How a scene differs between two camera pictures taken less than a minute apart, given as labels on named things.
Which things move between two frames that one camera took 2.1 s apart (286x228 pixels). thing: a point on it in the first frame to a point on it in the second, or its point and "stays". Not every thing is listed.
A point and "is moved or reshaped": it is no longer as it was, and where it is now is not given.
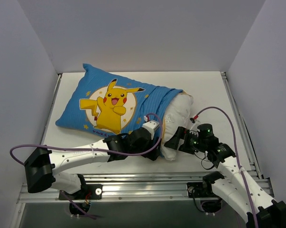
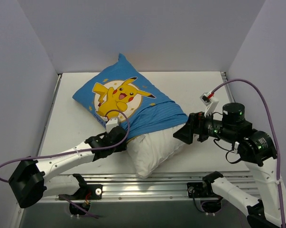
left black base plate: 87,192 stays
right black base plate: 199,189 stays
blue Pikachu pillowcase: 104,102 is moved or reshaped
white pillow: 179,108 is moved or reshaped
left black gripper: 154,152 to 119,136
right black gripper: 181,138 to 200,127
